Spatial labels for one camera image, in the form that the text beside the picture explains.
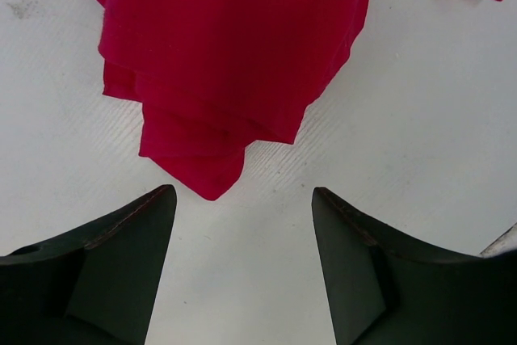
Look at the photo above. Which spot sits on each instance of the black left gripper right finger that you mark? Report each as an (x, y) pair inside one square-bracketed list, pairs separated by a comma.
[(386, 287)]

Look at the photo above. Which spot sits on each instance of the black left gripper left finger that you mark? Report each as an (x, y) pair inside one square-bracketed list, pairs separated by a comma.
[(95, 284)]

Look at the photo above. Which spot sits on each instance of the red t shirt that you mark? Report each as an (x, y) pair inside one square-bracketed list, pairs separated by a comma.
[(213, 76)]

